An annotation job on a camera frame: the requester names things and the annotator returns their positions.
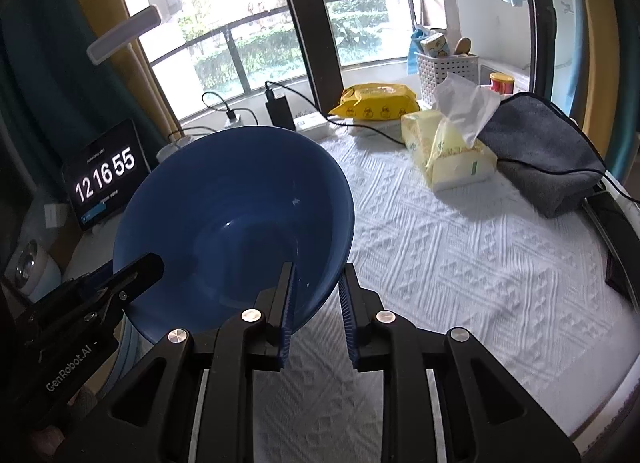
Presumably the yellow wet wipes pack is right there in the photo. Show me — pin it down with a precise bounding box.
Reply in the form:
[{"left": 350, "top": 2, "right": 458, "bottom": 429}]
[{"left": 330, "top": 82, "right": 420, "bottom": 122}]

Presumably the teal curtain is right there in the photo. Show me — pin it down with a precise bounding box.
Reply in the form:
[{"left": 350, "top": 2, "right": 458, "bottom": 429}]
[{"left": 1, "top": 0, "right": 162, "bottom": 195}]

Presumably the large blue bowl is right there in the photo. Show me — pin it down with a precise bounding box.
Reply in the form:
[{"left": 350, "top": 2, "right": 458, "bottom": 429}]
[{"left": 113, "top": 126, "right": 355, "bottom": 343}]

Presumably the yellow tissue pack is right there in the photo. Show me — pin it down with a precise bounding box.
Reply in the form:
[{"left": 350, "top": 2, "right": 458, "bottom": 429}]
[{"left": 401, "top": 73, "right": 501, "bottom": 192}]

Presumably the white plastic basket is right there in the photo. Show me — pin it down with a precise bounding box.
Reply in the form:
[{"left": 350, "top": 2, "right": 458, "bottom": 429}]
[{"left": 416, "top": 53, "right": 480, "bottom": 105}]

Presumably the white phone charger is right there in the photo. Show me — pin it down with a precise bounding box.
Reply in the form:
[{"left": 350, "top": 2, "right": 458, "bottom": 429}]
[{"left": 224, "top": 110, "right": 243, "bottom": 129}]

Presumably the tablet showing clock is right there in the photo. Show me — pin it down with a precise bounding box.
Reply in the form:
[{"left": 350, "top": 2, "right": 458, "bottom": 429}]
[{"left": 62, "top": 119, "right": 150, "bottom": 231}]

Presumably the white textured tablecloth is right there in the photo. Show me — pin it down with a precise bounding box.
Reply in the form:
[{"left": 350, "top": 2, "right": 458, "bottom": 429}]
[{"left": 254, "top": 134, "right": 639, "bottom": 462}]

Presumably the grey cloth pouch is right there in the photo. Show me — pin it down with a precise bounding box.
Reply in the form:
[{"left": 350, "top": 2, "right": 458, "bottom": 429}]
[{"left": 480, "top": 92, "right": 606, "bottom": 218}]

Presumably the white desk lamp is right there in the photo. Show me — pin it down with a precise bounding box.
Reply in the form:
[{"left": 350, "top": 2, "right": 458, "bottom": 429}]
[{"left": 87, "top": 6, "right": 162, "bottom": 65}]

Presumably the white round humidifier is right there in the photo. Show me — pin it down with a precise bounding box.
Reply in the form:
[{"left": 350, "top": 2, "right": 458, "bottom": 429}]
[{"left": 4, "top": 240, "right": 62, "bottom": 303}]

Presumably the yellow curtain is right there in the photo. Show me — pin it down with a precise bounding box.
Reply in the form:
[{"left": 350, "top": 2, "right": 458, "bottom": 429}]
[{"left": 78, "top": 0, "right": 179, "bottom": 136}]

